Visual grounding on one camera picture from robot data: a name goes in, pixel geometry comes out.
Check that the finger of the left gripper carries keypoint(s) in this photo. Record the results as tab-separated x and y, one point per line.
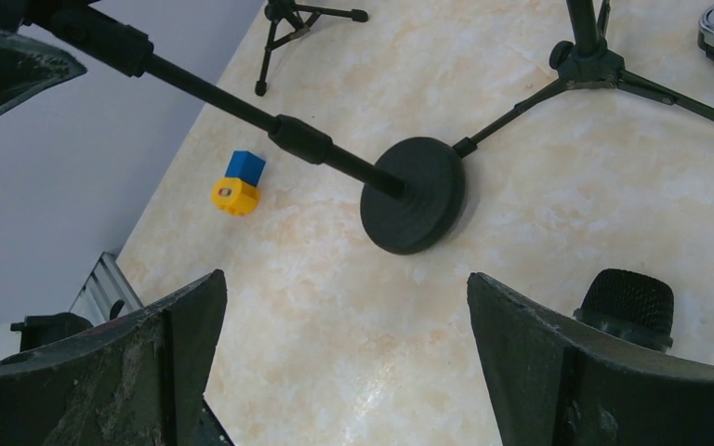
29	67

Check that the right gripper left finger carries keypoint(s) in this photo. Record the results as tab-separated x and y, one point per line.
137	380

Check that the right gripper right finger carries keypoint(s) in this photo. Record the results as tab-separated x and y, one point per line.
553	380

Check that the black microphone orange end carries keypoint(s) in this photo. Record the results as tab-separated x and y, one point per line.
630	306

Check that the black round-base mic stand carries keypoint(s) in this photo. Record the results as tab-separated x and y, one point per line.
413	195

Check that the tripod stand with shock mount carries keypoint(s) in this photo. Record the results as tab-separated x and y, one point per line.
301	19

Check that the black tripod clip stand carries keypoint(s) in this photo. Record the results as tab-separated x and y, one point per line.
587	63

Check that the yellow and blue toy block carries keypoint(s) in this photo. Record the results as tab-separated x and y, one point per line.
237	193

